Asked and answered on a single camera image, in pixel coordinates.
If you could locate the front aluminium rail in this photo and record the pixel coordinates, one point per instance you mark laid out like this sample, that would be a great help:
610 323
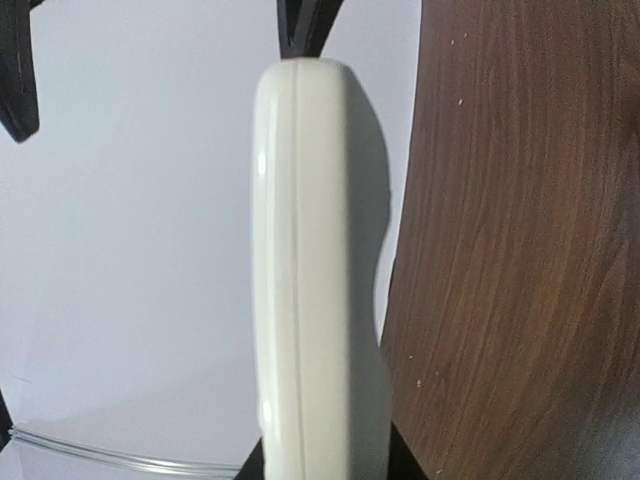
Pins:
34 456

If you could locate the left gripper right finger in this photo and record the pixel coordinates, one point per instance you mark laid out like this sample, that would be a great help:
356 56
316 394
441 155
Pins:
303 27

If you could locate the white remote control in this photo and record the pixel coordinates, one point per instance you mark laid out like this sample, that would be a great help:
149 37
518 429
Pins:
320 214

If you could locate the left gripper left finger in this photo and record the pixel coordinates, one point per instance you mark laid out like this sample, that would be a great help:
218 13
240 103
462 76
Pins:
19 103

